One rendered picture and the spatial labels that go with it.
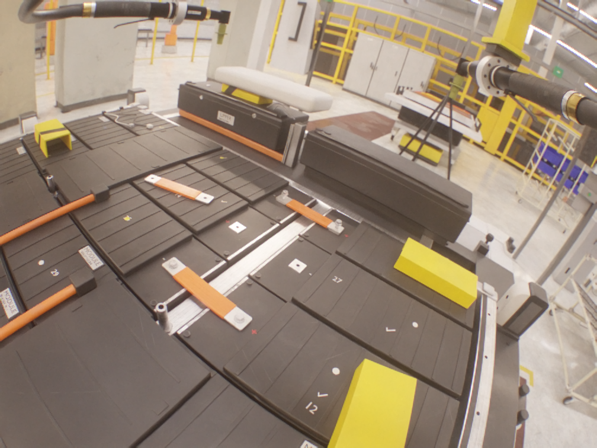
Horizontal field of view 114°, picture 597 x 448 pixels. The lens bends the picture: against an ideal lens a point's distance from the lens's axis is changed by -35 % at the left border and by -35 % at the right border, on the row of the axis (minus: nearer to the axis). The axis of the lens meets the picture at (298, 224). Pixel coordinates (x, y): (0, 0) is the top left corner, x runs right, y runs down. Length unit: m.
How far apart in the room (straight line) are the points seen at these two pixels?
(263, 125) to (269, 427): 0.69
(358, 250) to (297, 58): 2.76
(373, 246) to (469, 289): 0.20
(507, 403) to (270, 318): 0.53
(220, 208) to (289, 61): 2.71
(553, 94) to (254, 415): 0.56
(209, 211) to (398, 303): 0.35
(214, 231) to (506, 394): 0.68
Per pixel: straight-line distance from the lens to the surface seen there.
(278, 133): 0.78
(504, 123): 10.01
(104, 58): 4.89
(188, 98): 1.01
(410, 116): 5.03
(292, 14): 3.18
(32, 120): 1.16
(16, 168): 0.80
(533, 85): 0.55
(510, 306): 0.80
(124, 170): 0.66
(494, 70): 0.66
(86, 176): 0.65
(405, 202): 0.69
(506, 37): 0.67
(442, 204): 0.67
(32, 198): 0.63
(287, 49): 3.17
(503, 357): 0.79
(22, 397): 0.37
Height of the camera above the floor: 1.32
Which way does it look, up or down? 34 degrees down
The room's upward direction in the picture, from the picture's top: 17 degrees clockwise
